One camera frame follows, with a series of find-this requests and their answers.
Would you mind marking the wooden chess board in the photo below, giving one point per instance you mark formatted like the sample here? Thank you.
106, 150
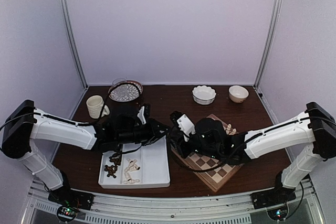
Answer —
215, 179

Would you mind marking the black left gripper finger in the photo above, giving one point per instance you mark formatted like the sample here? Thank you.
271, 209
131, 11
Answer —
154, 139
160, 126

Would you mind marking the white scalloped bowl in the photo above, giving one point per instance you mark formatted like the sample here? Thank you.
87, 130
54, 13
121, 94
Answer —
204, 95

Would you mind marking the clear drinking glass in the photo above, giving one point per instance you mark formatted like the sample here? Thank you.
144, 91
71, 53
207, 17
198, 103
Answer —
121, 90

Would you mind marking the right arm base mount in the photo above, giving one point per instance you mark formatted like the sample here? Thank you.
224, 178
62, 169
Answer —
268, 198

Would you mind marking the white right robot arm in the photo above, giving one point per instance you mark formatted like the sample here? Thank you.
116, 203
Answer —
314, 127

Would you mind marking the right aluminium frame post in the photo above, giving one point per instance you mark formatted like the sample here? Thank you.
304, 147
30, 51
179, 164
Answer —
276, 9

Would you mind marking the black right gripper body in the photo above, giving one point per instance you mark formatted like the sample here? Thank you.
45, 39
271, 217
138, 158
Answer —
210, 151

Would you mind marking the light chess pieces pile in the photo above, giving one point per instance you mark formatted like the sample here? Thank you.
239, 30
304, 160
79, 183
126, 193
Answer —
131, 172

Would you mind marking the cream round bowl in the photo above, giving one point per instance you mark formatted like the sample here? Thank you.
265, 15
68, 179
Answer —
238, 94

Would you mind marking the left aluminium frame post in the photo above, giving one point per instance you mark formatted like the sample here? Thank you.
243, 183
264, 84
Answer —
72, 43

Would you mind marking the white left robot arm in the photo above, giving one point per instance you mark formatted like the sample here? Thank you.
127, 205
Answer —
27, 124

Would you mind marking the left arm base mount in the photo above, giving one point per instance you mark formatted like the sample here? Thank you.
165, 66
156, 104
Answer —
77, 200

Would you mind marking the aluminium frame post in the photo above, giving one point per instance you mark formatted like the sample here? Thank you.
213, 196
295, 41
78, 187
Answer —
72, 43
276, 9

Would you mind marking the dark chess pieces pile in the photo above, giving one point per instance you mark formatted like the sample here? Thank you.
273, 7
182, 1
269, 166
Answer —
115, 159

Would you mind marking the patterned brown plate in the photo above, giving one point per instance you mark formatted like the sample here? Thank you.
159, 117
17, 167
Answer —
134, 90

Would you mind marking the white plastic tray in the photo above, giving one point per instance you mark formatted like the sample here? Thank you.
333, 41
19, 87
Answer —
152, 159

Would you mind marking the cream ceramic mug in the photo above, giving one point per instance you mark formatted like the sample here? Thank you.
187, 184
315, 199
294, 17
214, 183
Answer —
96, 108

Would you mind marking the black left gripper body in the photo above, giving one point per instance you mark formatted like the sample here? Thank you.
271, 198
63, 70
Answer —
142, 136

